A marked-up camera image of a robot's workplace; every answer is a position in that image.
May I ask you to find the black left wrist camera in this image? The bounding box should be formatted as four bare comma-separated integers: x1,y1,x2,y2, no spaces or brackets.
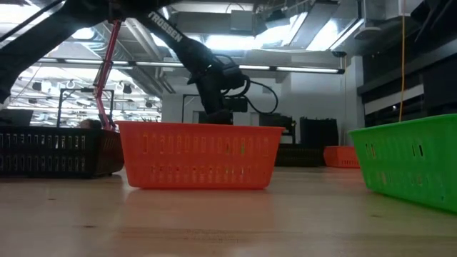
224,95,250,114

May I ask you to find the black equipment box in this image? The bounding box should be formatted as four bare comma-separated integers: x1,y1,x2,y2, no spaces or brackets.
258,112,297,143

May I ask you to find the black plastic slotted basket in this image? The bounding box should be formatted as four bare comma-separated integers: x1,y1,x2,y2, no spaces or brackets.
274,142,326,168
0,125,125,179

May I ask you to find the black equipment case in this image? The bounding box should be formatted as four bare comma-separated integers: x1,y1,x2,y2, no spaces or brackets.
298,116,340,146

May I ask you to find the hanging yellow cable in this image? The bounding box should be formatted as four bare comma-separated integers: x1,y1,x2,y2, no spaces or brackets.
398,0,408,123

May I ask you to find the person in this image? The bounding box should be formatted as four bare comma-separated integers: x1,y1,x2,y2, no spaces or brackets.
79,119,104,130

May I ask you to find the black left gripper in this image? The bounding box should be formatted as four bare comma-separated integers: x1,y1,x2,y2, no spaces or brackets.
195,64,250,126

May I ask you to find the orange plastic slotted basket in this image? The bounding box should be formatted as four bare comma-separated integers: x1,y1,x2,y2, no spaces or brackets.
323,145,361,169
116,121,286,190

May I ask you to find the green plastic slotted basket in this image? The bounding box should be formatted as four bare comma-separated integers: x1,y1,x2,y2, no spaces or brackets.
348,113,457,214

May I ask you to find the dark monitor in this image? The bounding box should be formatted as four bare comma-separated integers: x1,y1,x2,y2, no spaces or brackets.
0,109,35,128

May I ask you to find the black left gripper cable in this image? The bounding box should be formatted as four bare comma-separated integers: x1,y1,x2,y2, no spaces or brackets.
246,80,279,115

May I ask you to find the black metal frame stand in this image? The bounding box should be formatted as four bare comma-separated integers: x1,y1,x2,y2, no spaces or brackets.
56,87,116,129

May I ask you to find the long ceiling light bar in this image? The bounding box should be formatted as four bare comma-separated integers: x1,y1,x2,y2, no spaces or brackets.
35,56,346,75

